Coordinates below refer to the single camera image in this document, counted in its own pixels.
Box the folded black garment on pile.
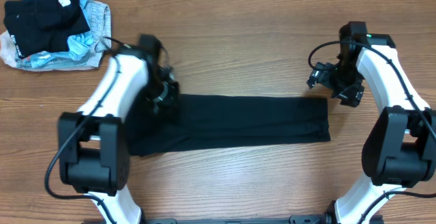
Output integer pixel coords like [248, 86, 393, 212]
[3, 0, 90, 59]

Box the black t-shirt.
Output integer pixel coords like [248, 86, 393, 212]
[125, 95, 330, 156]

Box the grey patterned folded garment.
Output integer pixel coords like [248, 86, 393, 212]
[84, 1, 112, 54]

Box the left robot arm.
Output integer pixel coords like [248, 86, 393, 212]
[53, 44, 178, 223]

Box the light blue folded garment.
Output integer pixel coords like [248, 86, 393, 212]
[26, 0, 94, 69]

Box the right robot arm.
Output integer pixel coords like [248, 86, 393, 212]
[307, 33, 435, 223]

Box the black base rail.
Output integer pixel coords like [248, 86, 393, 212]
[81, 214, 386, 224]

